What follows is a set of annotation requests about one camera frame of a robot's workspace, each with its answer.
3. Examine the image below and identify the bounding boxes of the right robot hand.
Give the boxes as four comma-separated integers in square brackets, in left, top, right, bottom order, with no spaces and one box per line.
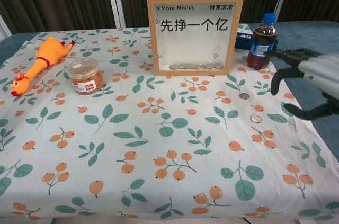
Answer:
[266,48,339,121]

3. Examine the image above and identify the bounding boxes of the cola bottle with blue cap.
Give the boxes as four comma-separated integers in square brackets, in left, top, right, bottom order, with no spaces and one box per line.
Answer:
[246,13,279,70]

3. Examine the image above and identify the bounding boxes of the blue tissue pack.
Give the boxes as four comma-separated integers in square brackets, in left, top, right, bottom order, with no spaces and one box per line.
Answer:
[235,24,279,50]

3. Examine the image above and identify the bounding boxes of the floral print tablecloth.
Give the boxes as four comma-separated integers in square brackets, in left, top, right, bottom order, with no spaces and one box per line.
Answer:
[0,24,339,221]

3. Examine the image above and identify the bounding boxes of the clear plastic cup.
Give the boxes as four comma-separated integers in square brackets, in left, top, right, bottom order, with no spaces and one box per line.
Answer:
[66,58,104,94]

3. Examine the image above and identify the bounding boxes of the orange rubber chicken toy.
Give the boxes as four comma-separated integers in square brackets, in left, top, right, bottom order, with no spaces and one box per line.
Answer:
[10,36,76,97]

